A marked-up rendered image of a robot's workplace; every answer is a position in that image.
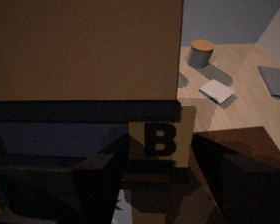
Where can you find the grey canister with tan lid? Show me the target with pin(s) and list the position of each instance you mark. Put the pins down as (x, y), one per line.
(199, 53)

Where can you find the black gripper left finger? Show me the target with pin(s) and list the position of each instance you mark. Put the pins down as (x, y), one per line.
(91, 187)

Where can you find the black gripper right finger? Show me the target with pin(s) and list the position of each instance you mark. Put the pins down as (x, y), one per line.
(247, 191)

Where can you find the grey flat rectangular board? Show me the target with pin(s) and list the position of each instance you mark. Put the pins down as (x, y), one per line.
(271, 77)

